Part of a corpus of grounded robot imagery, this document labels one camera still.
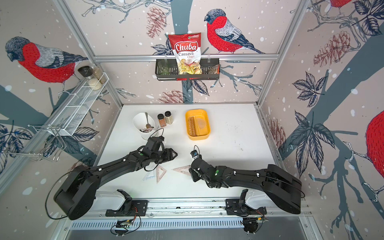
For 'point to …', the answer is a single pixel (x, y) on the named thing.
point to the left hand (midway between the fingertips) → (177, 153)
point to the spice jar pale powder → (168, 117)
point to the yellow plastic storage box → (201, 120)
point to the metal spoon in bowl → (148, 126)
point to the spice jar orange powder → (162, 121)
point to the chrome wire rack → (44, 141)
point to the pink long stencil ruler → (191, 126)
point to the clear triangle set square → (149, 175)
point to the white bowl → (139, 122)
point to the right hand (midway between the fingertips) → (191, 168)
